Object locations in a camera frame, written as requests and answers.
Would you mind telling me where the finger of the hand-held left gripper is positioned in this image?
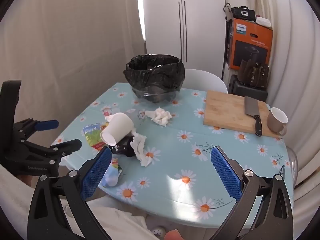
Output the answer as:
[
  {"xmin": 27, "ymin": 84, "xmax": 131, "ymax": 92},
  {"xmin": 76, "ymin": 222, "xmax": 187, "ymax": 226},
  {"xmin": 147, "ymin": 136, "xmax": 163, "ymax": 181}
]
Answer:
[
  {"xmin": 18, "ymin": 139, "xmax": 82, "ymax": 164},
  {"xmin": 14, "ymin": 118, "xmax": 59, "ymax": 140}
]

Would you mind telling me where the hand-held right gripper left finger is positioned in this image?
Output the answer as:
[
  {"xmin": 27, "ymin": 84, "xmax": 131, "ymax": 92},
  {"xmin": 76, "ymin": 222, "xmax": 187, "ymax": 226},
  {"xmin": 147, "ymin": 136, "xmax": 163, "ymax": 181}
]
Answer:
[{"xmin": 27, "ymin": 145, "xmax": 113, "ymax": 240}]

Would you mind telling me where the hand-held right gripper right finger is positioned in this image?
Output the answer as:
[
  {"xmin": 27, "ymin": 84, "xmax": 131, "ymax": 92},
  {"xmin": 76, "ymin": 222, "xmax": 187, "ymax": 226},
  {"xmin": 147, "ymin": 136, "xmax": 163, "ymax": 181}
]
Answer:
[{"xmin": 210, "ymin": 145, "xmax": 294, "ymax": 240}]

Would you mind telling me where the blue and white wrapper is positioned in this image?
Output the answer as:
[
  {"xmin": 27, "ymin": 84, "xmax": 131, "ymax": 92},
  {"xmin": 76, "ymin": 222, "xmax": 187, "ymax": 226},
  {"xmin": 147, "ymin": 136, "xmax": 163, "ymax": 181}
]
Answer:
[{"xmin": 101, "ymin": 158, "xmax": 123, "ymax": 188}]

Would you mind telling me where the green printed snack packet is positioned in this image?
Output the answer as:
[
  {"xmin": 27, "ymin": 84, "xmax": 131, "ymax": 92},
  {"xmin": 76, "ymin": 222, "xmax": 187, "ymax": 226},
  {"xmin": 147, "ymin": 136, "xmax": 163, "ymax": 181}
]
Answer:
[{"xmin": 83, "ymin": 122, "xmax": 111, "ymax": 151}]

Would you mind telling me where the white paper cup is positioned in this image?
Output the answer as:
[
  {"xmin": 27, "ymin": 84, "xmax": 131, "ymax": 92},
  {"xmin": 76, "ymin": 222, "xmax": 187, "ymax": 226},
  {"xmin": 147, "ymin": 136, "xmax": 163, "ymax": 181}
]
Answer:
[{"xmin": 100, "ymin": 112, "xmax": 136, "ymax": 147}]

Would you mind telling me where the white tissue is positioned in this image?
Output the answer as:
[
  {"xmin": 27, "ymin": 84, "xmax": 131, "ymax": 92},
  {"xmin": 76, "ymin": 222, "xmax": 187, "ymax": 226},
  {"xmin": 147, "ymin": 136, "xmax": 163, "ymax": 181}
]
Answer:
[
  {"xmin": 145, "ymin": 107, "xmax": 173, "ymax": 127},
  {"xmin": 131, "ymin": 129, "xmax": 153, "ymax": 167}
]

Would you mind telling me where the trash bin with black bag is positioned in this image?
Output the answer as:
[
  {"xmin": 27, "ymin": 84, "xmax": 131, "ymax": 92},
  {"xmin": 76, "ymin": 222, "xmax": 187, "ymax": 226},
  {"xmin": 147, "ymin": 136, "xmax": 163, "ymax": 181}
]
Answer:
[{"xmin": 123, "ymin": 54, "xmax": 186, "ymax": 103}]

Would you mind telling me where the black plastic wrapper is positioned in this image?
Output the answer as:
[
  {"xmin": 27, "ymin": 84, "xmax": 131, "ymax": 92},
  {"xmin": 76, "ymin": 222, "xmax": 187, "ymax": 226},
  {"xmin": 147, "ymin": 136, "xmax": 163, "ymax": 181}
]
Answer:
[{"xmin": 110, "ymin": 135, "xmax": 137, "ymax": 158}]

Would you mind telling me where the person's white robe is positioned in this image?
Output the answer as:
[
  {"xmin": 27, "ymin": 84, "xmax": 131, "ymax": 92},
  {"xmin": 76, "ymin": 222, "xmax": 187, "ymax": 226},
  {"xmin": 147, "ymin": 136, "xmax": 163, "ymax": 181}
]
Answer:
[{"xmin": 15, "ymin": 195, "xmax": 157, "ymax": 240}]

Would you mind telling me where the blue floral tablecloth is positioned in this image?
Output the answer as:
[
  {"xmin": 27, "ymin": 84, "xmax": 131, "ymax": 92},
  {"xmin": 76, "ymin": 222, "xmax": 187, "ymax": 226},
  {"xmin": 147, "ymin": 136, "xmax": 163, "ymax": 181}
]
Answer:
[{"xmin": 51, "ymin": 82, "xmax": 294, "ymax": 228}]

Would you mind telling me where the wooden cutting board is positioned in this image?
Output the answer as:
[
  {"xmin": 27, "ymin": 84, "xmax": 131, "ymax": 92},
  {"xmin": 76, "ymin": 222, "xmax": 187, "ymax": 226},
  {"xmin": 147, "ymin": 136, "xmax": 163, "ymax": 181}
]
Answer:
[{"xmin": 203, "ymin": 90, "xmax": 279, "ymax": 138}]

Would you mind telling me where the clear plastic chair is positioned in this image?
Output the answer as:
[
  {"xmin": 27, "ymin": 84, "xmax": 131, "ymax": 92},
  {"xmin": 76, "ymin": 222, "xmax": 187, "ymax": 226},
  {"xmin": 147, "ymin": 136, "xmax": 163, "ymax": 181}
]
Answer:
[{"xmin": 284, "ymin": 145, "xmax": 299, "ymax": 187}]

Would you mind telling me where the beige mug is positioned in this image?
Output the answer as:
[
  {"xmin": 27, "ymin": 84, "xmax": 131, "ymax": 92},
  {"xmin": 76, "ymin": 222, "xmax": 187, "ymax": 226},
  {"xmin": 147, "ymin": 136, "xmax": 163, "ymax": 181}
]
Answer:
[{"xmin": 267, "ymin": 107, "xmax": 289, "ymax": 136}]

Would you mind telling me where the beige curtain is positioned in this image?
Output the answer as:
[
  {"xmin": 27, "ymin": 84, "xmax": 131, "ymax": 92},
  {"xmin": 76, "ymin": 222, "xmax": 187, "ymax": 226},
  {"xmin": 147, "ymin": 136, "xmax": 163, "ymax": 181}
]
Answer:
[{"xmin": 0, "ymin": 0, "xmax": 146, "ymax": 160}]

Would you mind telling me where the black storage box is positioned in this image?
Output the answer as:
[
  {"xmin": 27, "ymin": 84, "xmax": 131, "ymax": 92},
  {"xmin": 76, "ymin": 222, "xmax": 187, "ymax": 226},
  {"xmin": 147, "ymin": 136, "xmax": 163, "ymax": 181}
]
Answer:
[{"xmin": 229, "ymin": 74, "xmax": 268, "ymax": 103}]

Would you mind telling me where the white chair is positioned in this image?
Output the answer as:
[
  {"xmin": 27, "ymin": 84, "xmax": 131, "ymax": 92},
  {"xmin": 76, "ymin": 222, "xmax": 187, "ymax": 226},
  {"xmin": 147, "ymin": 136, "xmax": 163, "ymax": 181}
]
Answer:
[{"xmin": 184, "ymin": 69, "xmax": 228, "ymax": 94}]

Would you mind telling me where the brown leather handbag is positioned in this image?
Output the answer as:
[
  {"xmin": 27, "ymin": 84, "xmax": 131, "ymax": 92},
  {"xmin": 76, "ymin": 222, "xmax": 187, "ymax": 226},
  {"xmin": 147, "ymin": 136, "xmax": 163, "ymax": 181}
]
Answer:
[{"xmin": 237, "ymin": 59, "xmax": 270, "ymax": 91}]

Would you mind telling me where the white curtain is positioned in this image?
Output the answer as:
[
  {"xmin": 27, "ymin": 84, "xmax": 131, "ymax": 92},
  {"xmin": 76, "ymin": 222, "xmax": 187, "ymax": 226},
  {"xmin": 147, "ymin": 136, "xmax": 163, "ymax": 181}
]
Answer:
[{"xmin": 244, "ymin": 0, "xmax": 320, "ymax": 193}]

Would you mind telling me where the orange and black cardboard box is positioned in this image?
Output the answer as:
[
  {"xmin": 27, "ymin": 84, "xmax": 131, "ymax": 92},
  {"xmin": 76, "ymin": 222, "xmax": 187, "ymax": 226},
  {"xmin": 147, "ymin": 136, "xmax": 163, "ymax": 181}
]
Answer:
[{"xmin": 226, "ymin": 18, "xmax": 274, "ymax": 71}]

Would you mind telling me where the white wardrobe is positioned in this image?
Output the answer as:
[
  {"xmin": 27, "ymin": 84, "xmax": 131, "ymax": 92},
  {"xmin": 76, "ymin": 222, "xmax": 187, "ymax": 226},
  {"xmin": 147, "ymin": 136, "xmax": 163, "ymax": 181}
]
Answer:
[{"xmin": 136, "ymin": 0, "xmax": 227, "ymax": 81}]

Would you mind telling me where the small white case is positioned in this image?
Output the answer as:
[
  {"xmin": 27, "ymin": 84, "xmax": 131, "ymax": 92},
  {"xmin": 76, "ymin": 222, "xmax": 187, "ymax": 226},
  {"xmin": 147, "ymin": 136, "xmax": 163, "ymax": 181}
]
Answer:
[{"xmin": 255, "ymin": 17, "xmax": 272, "ymax": 27}]

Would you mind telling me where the black pouch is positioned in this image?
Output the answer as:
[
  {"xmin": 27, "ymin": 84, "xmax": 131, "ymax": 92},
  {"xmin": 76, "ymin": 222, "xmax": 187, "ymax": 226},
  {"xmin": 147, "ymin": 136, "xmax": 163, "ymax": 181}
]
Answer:
[{"xmin": 231, "ymin": 6, "xmax": 256, "ymax": 20}]

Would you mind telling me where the cleaver with black handle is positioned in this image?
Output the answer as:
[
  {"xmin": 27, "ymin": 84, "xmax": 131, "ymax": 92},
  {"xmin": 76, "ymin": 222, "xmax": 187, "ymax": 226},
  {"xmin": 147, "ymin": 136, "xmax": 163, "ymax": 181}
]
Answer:
[{"xmin": 244, "ymin": 95, "xmax": 263, "ymax": 137}]

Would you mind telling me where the beige strap bag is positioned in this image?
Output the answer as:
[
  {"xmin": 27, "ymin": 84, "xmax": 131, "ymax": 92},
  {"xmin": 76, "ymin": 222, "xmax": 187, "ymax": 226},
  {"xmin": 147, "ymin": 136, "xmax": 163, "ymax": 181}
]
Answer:
[{"xmin": 223, "ymin": 3, "xmax": 232, "ymax": 21}]

